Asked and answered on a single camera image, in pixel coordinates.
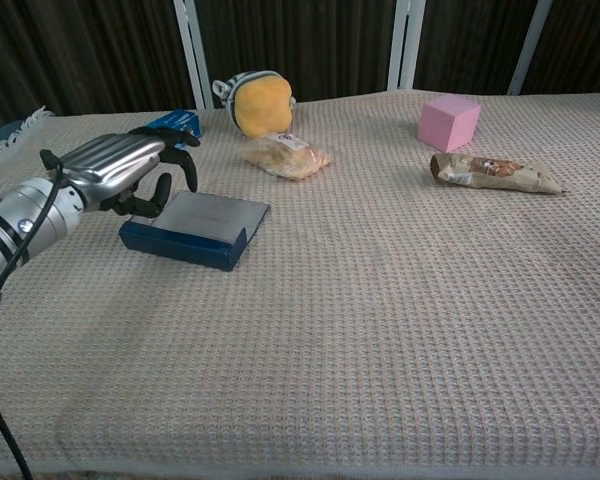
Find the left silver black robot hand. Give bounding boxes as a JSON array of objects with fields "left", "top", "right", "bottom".
[{"left": 57, "top": 126, "right": 202, "bottom": 219}]

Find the dark blue pencil box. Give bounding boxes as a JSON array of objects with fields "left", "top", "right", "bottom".
[{"left": 118, "top": 190, "right": 272, "bottom": 272}]

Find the blue cookie box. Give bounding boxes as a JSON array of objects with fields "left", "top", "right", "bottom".
[{"left": 144, "top": 109, "right": 203, "bottom": 146}]

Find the yellow plush toy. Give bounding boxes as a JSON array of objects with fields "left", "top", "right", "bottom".
[{"left": 212, "top": 70, "right": 298, "bottom": 140}]

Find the clear bag of snacks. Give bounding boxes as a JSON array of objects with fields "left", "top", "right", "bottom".
[{"left": 239, "top": 131, "right": 333, "bottom": 181}]

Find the beige waffle tablecloth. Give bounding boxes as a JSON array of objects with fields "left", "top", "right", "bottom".
[{"left": 0, "top": 91, "right": 600, "bottom": 476}]

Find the pink cube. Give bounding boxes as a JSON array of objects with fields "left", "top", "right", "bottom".
[{"left": 416, "top": 96, "right": 482, "bottom": 154}]

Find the brown beige snack wrapper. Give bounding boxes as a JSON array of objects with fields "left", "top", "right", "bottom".
[{"left": 429, "top": 152, "right": 566, "bottom": 197}]

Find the dark folding screen white frame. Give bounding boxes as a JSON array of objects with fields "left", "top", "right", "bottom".
[{"left": 0, "top": 0, "right": 600, "bottom": 129}]

